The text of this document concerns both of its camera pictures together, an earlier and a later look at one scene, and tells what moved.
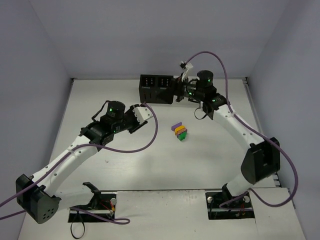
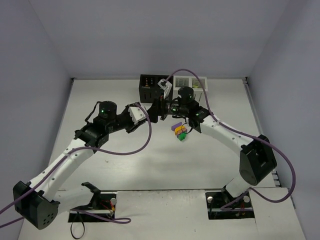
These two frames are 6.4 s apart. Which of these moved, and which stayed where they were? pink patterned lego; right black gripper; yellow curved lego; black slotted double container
Moved: right black gripper
Stayed: yellow curved lego; pink patterned lego; black slotted double container
